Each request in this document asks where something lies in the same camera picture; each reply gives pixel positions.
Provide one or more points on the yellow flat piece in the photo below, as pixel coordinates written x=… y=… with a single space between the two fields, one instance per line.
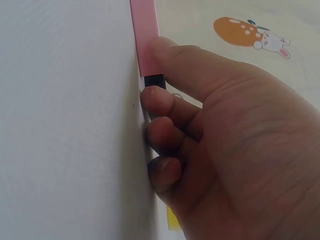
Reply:
x=173 y=218

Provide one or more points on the person's right hand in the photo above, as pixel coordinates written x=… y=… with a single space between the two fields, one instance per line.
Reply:
x=250 y=150

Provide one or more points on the black rectangular piece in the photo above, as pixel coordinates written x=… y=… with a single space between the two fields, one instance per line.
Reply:
x=154 y=80

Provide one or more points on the pink strip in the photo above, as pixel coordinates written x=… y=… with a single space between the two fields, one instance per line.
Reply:
x=143 y=32

